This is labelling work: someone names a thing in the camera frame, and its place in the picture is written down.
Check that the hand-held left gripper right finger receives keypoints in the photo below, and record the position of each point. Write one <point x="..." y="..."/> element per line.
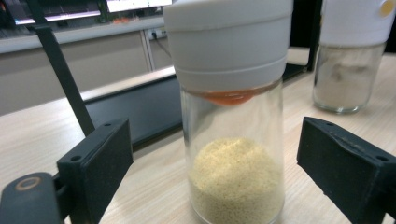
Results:
<point x="348" y="174"/>

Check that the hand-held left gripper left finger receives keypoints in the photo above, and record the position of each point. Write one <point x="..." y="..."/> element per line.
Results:
<point x="96" y="168"/>

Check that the white cup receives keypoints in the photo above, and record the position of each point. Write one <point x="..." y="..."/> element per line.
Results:
<point x="345" y="81"/>

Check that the glass jar with yellow granules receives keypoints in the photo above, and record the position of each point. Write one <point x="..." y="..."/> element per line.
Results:
<point x="233" y="174"/>

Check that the dark computer monitor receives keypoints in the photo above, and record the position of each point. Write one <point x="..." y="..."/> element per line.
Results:
<point x="62" y="9"/>

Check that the bright computer monitor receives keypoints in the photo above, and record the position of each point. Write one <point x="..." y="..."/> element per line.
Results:
<point x="137" y="3"/>

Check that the white wall power outlet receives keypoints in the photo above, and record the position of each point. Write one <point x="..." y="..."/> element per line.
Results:
<point x="157" y="33"/>

